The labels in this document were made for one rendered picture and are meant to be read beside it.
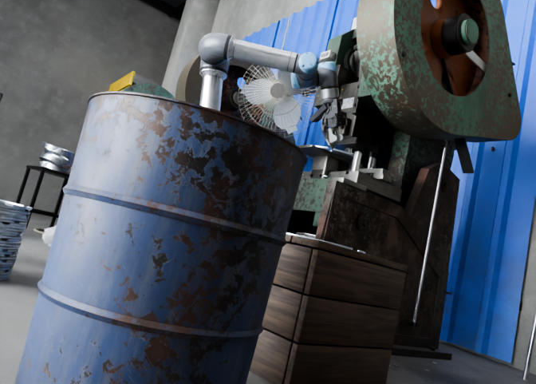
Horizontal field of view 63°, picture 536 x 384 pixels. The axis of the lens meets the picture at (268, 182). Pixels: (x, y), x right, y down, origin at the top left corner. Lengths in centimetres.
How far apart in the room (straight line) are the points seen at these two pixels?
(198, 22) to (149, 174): 699
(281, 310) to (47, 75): 754
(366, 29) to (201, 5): 607
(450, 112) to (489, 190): 114
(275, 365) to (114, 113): 69
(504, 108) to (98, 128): 193
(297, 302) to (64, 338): 55
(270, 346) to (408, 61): 113
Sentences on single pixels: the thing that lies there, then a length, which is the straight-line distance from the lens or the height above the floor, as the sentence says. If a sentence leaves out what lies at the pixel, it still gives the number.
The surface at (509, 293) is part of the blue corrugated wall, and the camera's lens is 282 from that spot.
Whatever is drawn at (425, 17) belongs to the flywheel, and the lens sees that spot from 201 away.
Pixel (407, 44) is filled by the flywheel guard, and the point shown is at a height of 114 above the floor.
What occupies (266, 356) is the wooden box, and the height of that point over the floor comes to 5.
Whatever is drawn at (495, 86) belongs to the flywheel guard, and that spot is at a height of 125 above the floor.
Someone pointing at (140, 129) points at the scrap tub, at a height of 43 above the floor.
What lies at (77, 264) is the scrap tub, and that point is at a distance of 70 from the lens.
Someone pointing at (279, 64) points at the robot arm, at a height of 100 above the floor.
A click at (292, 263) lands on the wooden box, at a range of 109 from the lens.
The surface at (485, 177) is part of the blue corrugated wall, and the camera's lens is 302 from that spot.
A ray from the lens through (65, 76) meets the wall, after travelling 839.
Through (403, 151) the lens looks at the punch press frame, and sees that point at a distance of 216.
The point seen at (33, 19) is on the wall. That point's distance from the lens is 854.
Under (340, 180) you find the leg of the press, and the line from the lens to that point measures 173.
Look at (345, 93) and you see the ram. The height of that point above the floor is 112.
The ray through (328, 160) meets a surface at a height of 75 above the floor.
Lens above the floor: 30
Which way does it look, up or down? 9 degrees up
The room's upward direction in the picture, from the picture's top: 13 degrees clockwise
